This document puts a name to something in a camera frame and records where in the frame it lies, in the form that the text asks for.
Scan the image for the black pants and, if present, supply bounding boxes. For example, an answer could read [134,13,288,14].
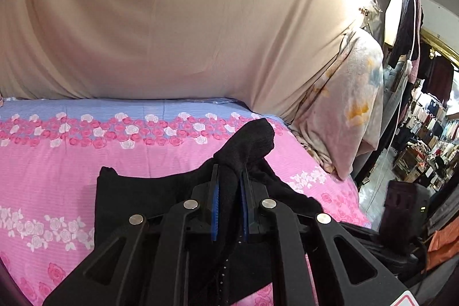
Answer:
[94,119,323,304]

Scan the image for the black bag on floor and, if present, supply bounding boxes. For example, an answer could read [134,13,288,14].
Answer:
[379,180,430,243]

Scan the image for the pink rose bed sheet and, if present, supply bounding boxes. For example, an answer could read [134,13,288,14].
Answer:
[0,95,372,306]

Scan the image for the pale floral blanket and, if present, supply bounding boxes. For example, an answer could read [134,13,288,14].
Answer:
[290,28,384,180]

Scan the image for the hanging dark clothes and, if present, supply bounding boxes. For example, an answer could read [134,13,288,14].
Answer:
[384,0,458,105]

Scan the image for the beige fabric headboard cover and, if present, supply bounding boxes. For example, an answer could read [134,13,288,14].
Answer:
[1,0,370,120]

